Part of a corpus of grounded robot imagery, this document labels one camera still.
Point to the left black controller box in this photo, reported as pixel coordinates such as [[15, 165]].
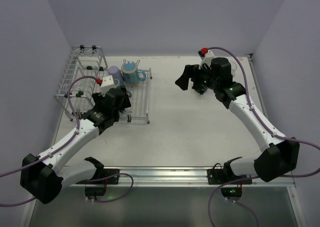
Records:
[[94, 192]]

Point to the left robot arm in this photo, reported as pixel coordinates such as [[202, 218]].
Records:
[[45, 175]]

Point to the light blue patterned mug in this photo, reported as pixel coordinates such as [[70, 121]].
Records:
[[131, 74]]

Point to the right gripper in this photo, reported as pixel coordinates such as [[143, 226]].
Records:
[[194, 76]]

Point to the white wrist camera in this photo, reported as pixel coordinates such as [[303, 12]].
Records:
[[106, 84], [206, 56]]

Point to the black controller box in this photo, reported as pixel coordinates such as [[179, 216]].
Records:
[[94, 192], [231, 192]]

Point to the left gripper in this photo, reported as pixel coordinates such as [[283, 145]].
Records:
[[122, 100]]

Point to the aluminium mounting rail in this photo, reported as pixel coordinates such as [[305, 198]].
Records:
[[182, 177]]

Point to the right black controller box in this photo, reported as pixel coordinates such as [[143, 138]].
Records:
[[231, 192]]

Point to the clear plastic cup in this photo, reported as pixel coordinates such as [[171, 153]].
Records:
[[234, 67]]

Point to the dark green mug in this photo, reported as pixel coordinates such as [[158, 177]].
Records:
[[199, 88]]

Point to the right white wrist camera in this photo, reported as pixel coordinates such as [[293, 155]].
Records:
[[206, 56]]

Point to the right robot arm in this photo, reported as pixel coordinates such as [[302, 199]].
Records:
[[278, 156]]

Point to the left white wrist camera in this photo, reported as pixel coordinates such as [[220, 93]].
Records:
[[106, 84]]

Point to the lilac plastic cup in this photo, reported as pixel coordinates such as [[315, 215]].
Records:
[[116, 73]]

